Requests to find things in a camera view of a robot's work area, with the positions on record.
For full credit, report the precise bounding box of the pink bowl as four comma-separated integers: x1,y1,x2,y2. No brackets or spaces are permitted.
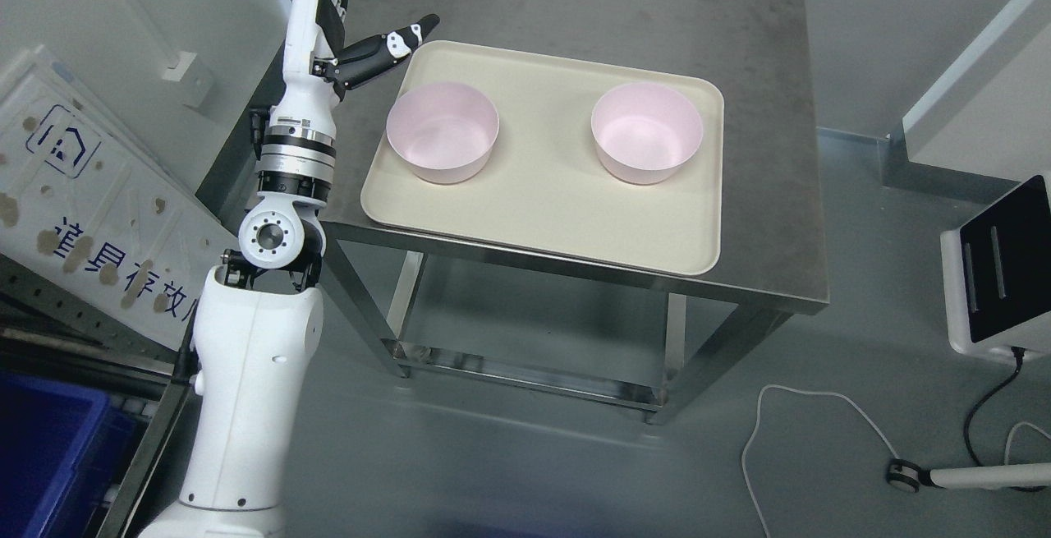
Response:
386,81,500,185
590,82,706,186

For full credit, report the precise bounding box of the white wheeled stand leg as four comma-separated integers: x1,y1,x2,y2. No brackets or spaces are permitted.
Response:
883,458,1050,493

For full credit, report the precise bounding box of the white cable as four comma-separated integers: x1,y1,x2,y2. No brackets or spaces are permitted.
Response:
741,384,1051,538

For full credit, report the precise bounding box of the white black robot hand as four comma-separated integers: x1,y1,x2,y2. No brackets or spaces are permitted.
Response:
276,0,440,122

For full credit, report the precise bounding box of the white device with black screen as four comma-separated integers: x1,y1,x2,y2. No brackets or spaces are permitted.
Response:
941,171,1050,363

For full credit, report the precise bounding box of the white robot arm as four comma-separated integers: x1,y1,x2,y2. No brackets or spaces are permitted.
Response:
141,85,338,537

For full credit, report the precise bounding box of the blue plastic bin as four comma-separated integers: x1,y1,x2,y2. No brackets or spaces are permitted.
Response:
1,372,136,537

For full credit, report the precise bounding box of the white sign board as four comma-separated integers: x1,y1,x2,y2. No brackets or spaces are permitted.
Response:
1,48,234,353

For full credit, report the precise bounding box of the metal shelf rack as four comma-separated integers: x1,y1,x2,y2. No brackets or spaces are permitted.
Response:
2,257,195,537

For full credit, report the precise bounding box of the black power cable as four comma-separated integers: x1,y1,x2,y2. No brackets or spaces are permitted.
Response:
963,346,1051,492

